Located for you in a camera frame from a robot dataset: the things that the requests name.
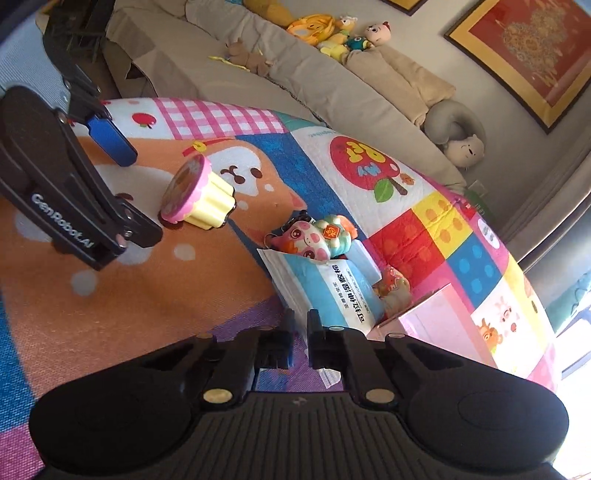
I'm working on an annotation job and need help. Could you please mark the beige sofa cushions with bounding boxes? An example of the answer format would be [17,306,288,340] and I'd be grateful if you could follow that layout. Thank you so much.
[102,0,468,195]

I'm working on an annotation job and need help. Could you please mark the yellow orange plush toy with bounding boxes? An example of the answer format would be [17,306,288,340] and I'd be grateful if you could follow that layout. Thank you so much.
[286,14,336,48]

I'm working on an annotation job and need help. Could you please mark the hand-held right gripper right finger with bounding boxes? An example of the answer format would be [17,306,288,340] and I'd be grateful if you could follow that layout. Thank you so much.
[307,309,462,411]

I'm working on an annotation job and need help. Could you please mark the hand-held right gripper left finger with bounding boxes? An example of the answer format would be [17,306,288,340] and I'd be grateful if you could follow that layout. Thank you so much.
[139,308,296,411]

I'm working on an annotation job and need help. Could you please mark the large red framed picture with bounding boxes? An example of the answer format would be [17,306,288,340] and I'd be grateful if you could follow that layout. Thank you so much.
[444,0,591,135]

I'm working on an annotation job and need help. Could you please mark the grey neck pillow plush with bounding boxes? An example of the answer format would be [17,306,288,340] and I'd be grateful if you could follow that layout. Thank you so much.
[423,100,487,173]

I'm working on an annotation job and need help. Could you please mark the pink cardboard box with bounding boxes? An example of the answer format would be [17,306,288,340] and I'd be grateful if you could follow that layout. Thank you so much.
[373,282,500,371]

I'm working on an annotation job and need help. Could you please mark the pink headed doll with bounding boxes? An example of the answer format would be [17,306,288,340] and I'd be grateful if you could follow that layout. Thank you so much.
[365,22,394,48]

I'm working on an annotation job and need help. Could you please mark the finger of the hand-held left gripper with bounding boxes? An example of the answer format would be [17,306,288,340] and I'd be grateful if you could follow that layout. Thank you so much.
[42,0,137,167]
[14,148,164,271]

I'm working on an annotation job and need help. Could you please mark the colourful printed play mat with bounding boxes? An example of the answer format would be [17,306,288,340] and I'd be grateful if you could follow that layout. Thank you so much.
[0,96,561,476]

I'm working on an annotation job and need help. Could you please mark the brown plush bear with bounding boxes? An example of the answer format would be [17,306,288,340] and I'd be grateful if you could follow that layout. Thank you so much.
[225,39,274,77]

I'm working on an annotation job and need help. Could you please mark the blue white wipes packet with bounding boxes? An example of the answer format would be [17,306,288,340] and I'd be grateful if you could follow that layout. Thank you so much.
[257,248,385,336]

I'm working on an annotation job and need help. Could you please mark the green packet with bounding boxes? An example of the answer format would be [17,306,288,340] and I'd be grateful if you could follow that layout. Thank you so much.
[464,179,498,223]

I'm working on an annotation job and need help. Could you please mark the green patterned cloth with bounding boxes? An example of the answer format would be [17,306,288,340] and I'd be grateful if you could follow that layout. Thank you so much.
[549,271,591,335]

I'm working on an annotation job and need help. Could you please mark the grey ribbed cloth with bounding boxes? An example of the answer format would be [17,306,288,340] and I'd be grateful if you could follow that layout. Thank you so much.
[0,22,66,103]

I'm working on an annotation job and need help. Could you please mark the beige folded blanket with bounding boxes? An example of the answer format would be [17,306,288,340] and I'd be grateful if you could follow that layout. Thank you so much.
[345,45,457,128]

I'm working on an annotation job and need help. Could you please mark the small framed picture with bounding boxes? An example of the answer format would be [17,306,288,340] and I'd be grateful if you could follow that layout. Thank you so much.
[380,0,431,17]

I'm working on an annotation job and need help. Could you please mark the yellow paper strip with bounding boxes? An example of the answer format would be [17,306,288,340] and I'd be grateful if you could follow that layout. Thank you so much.
[208,54,249,69]

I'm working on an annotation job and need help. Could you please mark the pink cat plush keychain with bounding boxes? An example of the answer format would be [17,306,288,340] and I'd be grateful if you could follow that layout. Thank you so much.
[264,213,360,265]

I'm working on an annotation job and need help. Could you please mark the pink yellow cupcake toy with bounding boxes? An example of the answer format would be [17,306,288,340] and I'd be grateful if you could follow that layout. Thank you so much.
[159,154,236,230]

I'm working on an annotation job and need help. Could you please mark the yellow doll with green toy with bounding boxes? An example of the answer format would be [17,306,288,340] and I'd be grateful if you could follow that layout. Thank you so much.
[318,16,376,63]

